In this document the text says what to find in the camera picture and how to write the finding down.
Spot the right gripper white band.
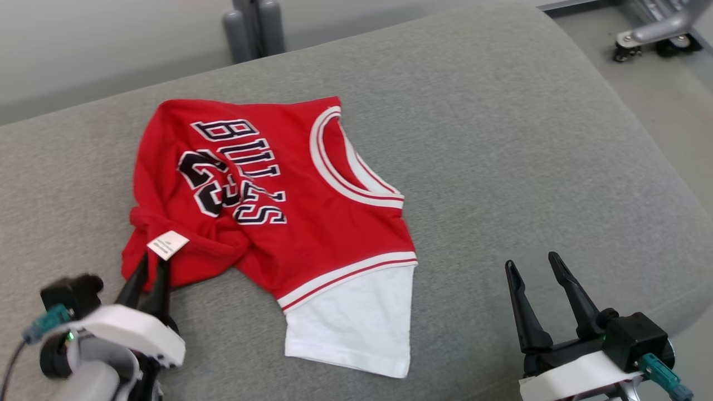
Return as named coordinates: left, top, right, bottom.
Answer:
left=505, top=251, right=642, bottom=401

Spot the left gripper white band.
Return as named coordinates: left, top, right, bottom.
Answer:
left=70, top=253, right=187, bottom=369

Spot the red Bulls 23 jersey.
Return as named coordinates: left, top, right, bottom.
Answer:
left=121, top=96, right=418, bottom=379

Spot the left teal plug camera cable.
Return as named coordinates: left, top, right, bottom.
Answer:
left=0, top=304, right=73, bottom=401

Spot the teal plug camera cable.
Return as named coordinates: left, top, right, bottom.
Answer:
left=0, top=304, right=73, bottom=401
left=639, top=353, right=695, bottom=401

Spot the right teal plug camera cable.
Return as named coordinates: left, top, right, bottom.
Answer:
left=639, top=353, right=695, bottom=401

